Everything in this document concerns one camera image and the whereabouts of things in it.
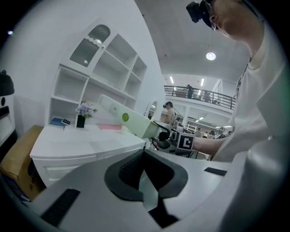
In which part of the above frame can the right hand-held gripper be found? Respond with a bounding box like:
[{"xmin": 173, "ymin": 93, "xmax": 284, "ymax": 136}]
[{"xmin": 151, "ymin": 121, "xmax": 197, "ymax": 157}]

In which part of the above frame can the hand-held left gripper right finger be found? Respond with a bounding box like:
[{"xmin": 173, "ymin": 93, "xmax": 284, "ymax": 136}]
[{"xmin": 144, "ymin": 149, "xmax": 232, "ymax": 232}]

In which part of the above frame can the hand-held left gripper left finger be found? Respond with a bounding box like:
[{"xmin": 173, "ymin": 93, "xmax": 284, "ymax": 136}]
[{"xmin": 30, "ymin": 149, "xmax": 157, "ymax": 232}]

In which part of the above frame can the pale green box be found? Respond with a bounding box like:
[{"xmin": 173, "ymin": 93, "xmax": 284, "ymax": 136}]
[{"xmin": 98, "ymin": 94, "xmax": 164, "ymax": 139}]

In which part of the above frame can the white shelf unit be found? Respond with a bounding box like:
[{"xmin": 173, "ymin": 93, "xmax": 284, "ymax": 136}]
[{"xmin": 45, "ymin": 22, "xmax": 148, "ymax": 127}]

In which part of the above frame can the person's right forearm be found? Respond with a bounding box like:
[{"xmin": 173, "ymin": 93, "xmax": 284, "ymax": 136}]
[{"xmin": 192, "ymin": 137, "xmax": 227, "ymax": 160}]

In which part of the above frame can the white desk with drawers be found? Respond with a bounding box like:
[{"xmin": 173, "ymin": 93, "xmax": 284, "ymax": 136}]
[{"xmin": 29, "ymin": 123, "xmax": 147, "ymax": 189}]

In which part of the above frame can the oval white framed mirror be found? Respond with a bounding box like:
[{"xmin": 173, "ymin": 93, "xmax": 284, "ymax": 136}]
[{"xmin": 145, "ymin": 101, "xmax": 158, "ymax": 121}]

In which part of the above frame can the pink book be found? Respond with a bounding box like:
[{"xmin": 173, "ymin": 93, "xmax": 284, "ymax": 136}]
[{"xmin": 96, "ymin": 123, "xmax": 123, "ymax": 131}]

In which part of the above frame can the black balcony railing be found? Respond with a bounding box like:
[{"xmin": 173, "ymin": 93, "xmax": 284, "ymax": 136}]
[{"xmin": 164, "ymin": 85, "xmax": 236, "ymax": 111}]

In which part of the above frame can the flower bouquet in black vase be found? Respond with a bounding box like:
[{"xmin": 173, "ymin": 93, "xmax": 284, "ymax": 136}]
[{"xmin": 74, "ymin": 101, "xmax": 98, "ymax": 129}]

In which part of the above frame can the blue notebook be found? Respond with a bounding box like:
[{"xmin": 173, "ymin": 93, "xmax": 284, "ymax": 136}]
[{"xmin": 48, "ymin": 117, "xmax": 66, "ymax": 129}]

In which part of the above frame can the brown cardboard box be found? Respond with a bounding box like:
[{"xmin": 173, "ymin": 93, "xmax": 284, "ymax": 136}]
[{"xmin": 0, "ymin": 124, "xmax": 47, "ymax": 201}]

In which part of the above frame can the person's white t-shirt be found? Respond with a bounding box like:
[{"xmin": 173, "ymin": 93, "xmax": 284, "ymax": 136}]
[{"xmin": 213, "ymin": 22, "xmax": 290, "ymax": 164}]

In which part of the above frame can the ribbed glass cabinet door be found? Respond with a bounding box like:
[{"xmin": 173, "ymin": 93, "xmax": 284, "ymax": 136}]
[{"xmin": 69, "ymin": 24, "xmax": 111, "ymax": 68}]

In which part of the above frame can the white black rounded machine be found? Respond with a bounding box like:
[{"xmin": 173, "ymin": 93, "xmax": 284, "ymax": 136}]
[{"xmin": 0, "ymin": 70, "xmax": 18, "ymax": 155}]

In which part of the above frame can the person's head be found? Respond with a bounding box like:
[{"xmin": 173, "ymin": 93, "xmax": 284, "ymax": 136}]
[{"xmin": 203, "ymin": 0, "xmax": 266, "ymax": 53}]

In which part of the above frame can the black head-mounted camera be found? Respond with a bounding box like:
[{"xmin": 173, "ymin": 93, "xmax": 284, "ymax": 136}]
[{"xmin": 186, "ymin": 1, "xmax": 213, "ymax": 23}]

